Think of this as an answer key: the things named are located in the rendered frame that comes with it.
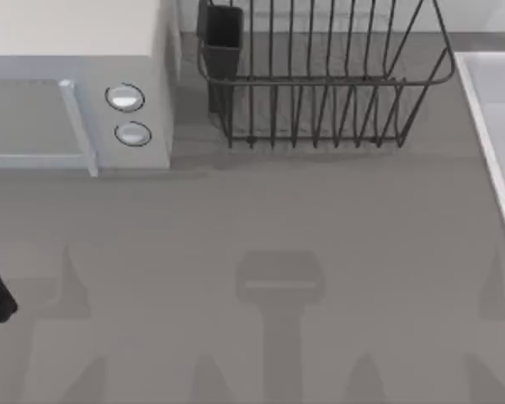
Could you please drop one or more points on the microwave knob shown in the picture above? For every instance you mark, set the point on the microwave knob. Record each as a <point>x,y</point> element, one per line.
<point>124,98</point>
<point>132,134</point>

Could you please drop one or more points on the black cutlery holder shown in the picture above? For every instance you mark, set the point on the black cutlery holder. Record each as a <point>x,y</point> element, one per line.
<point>221,29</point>

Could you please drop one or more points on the pale microwave oven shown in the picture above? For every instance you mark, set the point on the pale microwave oven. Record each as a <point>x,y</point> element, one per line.
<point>88,33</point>

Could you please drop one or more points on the microwave oven door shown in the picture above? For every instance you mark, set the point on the microwave oven door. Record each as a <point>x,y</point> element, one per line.
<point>29,118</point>

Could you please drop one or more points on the white sink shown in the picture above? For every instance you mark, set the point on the white sink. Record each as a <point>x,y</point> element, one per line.
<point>496,126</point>

